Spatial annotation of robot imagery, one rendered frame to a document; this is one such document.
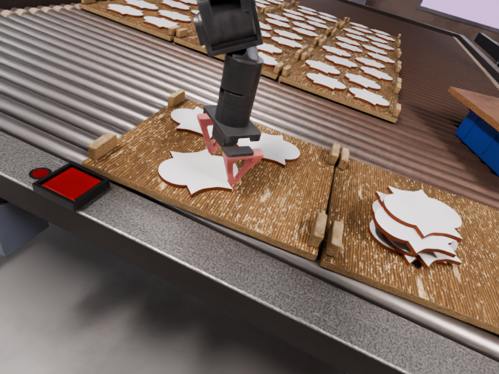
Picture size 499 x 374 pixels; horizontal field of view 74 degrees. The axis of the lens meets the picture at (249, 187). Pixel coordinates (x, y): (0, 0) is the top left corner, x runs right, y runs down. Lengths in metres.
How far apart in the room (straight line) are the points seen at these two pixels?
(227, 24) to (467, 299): 0.53
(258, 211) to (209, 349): 0.96
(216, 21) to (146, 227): 0.30
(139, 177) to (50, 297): 1.07
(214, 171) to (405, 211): 0.33
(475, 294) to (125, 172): 0.59
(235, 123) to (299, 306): 0.29
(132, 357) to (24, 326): 0.41
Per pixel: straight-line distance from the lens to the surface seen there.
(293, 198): 0.60
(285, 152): 0.71
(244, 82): 0.50
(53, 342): 1.48
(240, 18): 0.48
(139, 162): 0.61
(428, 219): 0.63
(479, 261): 0.71
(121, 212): 0.54
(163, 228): 0.52
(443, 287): 0.60
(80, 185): 0.57
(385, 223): 0.57
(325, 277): 0.53
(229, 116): 0.53
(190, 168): 0.59
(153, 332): 1.45
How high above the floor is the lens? 1.29
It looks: 37 degrees down
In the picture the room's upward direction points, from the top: 16 degrees clockwise
